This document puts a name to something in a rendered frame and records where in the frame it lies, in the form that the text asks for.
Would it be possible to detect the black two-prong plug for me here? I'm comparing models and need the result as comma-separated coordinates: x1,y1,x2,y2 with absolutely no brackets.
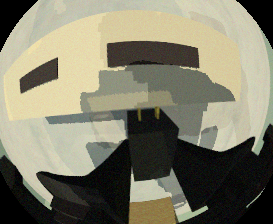
127,107,179,181

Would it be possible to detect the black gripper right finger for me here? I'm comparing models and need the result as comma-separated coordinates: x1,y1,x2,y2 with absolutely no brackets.
172,137,256,212

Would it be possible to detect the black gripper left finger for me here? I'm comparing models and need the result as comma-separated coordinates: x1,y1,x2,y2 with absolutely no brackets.
36,139,132,224

